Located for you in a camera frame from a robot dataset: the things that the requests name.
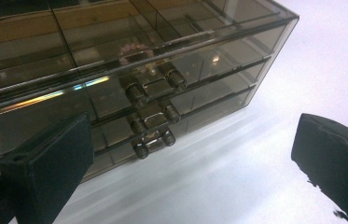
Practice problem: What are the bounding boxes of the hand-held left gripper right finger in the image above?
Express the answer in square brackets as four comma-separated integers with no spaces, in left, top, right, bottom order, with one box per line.
[291,113,348,224]

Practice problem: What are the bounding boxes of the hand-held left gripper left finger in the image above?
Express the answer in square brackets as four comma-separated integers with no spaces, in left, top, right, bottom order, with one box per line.
[0,112,95,224]

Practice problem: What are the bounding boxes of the smoky transparent drawer box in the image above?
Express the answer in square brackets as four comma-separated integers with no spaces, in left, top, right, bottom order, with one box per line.
[0,0,300,184]

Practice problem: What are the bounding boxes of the small pink bracelet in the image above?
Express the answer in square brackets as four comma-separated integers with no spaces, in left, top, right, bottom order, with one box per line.
[118,42,156,68]

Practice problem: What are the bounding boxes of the white foam board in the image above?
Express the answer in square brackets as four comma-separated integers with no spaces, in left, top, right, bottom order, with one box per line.
[7,0,348,224]

